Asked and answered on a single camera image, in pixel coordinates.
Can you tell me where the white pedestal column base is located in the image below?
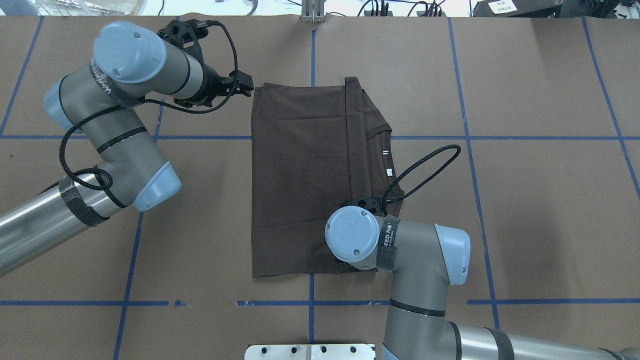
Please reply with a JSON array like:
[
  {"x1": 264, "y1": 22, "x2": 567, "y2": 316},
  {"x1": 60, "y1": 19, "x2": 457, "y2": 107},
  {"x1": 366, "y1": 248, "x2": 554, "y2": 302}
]
[{"x1": 244, "y1": 343, "x2": 377, "y2": 360}]

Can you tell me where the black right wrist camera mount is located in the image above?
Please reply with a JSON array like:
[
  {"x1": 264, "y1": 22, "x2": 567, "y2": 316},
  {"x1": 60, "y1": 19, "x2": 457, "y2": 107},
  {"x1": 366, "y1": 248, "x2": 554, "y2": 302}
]
[{"x1": 340, "y1": 195, "x2": 387, "y2": 217}]

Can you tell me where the aluminium frame post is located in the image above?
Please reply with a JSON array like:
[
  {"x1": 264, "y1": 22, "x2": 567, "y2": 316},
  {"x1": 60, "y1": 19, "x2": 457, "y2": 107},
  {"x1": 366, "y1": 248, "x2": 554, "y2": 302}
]
[{"x1": 299, "y1": 0, "x2": 326, "y2": 23}]

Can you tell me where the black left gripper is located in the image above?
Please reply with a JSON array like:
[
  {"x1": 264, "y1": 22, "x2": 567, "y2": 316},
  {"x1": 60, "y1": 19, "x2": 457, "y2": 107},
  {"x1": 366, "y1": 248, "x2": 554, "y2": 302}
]
[{"x1": 173, "y1": 65, "x2": 255, "y2": 109}]

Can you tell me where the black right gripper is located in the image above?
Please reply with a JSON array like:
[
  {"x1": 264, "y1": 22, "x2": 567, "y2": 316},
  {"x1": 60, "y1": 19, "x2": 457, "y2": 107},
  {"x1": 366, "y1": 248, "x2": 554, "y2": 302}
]
[{"x1": 334, "y1": 257, "x2": 361, "y2": 273}]

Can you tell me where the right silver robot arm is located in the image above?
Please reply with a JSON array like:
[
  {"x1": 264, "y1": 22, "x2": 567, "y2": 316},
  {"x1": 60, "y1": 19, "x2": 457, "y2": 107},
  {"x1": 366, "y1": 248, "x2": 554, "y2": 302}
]
[{"x1": 325, "y1": 205, "x2": 639, "y2": 360}]

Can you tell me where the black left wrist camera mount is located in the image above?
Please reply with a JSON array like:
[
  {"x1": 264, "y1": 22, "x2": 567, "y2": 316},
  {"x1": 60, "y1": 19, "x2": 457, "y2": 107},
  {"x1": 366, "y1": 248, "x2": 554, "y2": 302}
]
[{"x1": 157, "y1": 19, "x2": 209, "y2": 64}]

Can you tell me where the dark brown t-shirt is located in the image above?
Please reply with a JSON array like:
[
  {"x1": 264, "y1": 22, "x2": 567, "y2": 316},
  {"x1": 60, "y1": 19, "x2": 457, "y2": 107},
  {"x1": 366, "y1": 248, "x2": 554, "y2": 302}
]
[{"x1": 251, "y1": 76, "x2": 396, "y2": 278}]

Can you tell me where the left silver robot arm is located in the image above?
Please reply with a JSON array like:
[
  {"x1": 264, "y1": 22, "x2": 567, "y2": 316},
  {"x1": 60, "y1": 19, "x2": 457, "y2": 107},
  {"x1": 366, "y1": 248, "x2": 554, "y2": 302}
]
[{"x1": 0, "y1": 19, "x2": 254, "y2": 276}]

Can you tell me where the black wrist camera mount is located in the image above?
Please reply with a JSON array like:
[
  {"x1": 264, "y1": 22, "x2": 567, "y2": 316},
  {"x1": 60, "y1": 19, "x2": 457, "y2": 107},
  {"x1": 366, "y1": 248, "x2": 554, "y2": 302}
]
[
  {"x1": 157, "y1": 19, "x2": 209, "y2": 64},
  {"x1": 340, "y1": 195, "x2": 387, "y2": 217}
]

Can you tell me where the black box white label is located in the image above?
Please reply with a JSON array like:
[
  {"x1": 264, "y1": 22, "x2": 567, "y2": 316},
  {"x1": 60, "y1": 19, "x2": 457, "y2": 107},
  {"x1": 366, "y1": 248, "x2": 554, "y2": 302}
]
[{"x1": 471, "y1": 0, "x2": 563, "y2": 18}]

